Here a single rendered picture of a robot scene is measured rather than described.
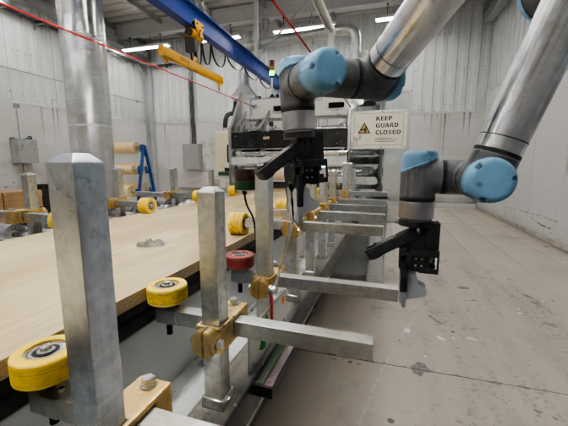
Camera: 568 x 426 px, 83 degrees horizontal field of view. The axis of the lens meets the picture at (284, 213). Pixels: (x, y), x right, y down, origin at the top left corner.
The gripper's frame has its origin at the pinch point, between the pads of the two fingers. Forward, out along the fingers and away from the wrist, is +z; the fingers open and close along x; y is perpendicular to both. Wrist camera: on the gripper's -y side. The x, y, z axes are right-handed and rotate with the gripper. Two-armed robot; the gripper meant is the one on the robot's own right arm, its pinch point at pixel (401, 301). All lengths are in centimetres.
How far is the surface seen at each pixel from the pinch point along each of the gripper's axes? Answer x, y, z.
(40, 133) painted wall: 462, -759, -97
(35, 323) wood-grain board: -45, -56, -7
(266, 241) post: -5.8, -32.0, -13.6
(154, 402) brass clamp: -49, -31, -3
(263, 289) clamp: -8.6, -31.9, -2.2
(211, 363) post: -30.8, -33.1, 3.5
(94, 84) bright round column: 230, -339, -123
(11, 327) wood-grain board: -47, -59, -7
